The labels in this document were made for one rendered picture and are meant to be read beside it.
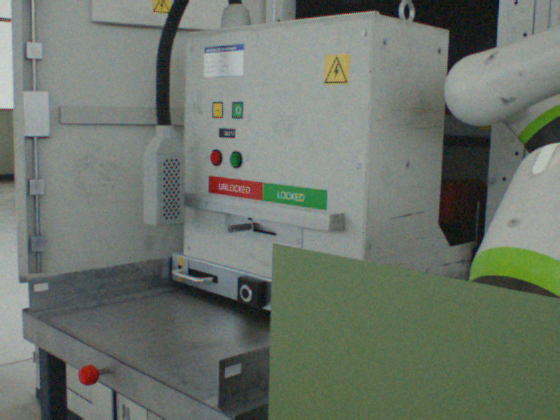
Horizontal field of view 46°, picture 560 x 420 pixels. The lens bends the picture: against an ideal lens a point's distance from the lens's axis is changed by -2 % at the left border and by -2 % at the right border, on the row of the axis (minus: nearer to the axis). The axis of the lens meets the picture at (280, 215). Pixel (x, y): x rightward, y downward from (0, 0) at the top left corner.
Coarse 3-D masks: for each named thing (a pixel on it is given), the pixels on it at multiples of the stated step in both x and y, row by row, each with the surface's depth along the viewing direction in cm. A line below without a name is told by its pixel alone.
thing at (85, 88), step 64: (64, 0) 147; (128, 0) 151; (192, 0) 157; (256, 0) 167; (64, 64) 149; (128, 64) 156; (64, 128) 151; (128, 128) 158; (64, 192) 153; (128, 192) 160; (64, 256) 156; (128, 256) 162
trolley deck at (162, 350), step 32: (192, 288) 147; (32, 320) 124; (64, 320) 122; (96, 320) 122; (128, 320) 123; (160, 320) 124; (192, 320) 124; (224, 320) 125; (256, 320) 125; (64, 352) 116; (96, 352) 107; (128, 352) 106; (160, 352) 107; (192, 352) 107; (224, 352) 108; (128, 384) 101; (160, 384) 95; (192, 384) 94; (160, 416) 96; (192, 416) 90; (224, 416) 85; (256, 416) 87
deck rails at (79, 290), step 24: (144, 264) 142; (168, 264) 146; (48, 288) 127; (72, 288) 130; (96, 288) 134; (120, 288) 138; (144, 288) 143; (168, 288) 145; (48, 312) 125; (240, 360) 88; (264, 360) 91; (240, 384) 88; (264, 384) 92; (216, 408) 86
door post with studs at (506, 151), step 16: (512, 0) 123; (528, 0) 121; (512, 16) 124; (528, 16) 121; (512, 32) 124; (528, 32) 122; (496, 128) 128; (496, 144) 129; (512, 144) 126; (496, 160) 129; (512, 160) 126; (496, 176) 129; (512, 176) 126; (496, 192) 129; (496, 208) 129
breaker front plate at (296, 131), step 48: (192, 48) 137; (288, 48) 118; (336, 48) 110; (192, 96) 138; (240, 96) 128; (288, 96) 119; (336, 96) 111; (192, 144) 140; (240, 144) 129; (288, 144) 120; (336, 144) 112; (192, 192) 141; (336, 192) 113; (192, 240) 142; (240, 240) 131; (288, 240) 122; (336, 240) 114
